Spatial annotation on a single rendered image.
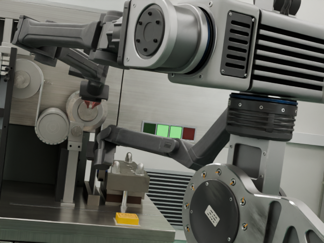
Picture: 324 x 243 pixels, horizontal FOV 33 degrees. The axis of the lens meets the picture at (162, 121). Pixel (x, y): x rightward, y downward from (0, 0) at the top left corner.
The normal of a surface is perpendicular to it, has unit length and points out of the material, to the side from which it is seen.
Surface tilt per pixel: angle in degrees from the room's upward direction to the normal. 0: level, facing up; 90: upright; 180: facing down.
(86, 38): 80
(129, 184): 90
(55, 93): 90
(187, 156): 76
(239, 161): 90
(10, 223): 90
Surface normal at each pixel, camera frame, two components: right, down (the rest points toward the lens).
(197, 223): -0.81, -0.07
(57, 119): 0.19, 0.07
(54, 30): -0.68, -0.22
